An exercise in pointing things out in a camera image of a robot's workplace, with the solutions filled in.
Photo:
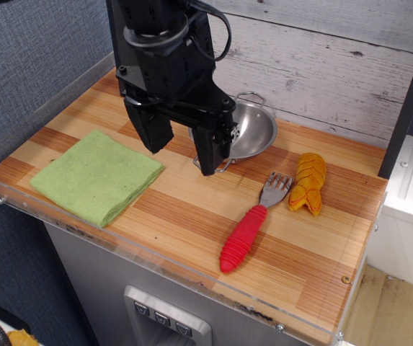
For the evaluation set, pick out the yellow object bottom left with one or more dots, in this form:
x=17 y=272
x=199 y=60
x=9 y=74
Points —
x=22 y=338

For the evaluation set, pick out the black vertical post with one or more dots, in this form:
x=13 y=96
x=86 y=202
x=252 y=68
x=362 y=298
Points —
x=117 y=24
x=397 y=139

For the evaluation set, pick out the orange plush shrimp toy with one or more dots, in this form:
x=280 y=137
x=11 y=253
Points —
x=310 y=178

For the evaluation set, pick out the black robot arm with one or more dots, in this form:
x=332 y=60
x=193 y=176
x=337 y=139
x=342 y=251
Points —
x=174 y=52

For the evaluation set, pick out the silver dispenser button panel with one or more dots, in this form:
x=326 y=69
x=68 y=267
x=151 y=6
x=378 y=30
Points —
x=156 y=322

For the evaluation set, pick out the white ribbed appliance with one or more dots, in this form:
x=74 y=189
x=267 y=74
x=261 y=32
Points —
x=390 y=248

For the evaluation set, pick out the steel bowl with handles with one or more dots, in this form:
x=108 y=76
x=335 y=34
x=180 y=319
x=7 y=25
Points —
x=245 y=122

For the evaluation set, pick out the black vertical post right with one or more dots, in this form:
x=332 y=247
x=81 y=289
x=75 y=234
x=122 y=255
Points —
x=397 y=139

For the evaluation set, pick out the grey toy fridge cabinet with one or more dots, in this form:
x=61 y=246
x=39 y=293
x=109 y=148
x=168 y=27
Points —
x=99 y=277

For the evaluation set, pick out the red handled metal fork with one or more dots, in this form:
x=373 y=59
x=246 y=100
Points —
x=241 y=239

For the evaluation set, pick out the black vertical post left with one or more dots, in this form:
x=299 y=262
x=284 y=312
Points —
x=117 y=24

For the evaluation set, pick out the green cloth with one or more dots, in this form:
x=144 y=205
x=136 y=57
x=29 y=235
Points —
x=97 y=178

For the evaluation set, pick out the clear acrylic table guard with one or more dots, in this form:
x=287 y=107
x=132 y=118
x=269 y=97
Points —
x=297 y=277

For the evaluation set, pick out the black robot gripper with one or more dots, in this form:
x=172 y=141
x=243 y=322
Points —
x=174 y=52

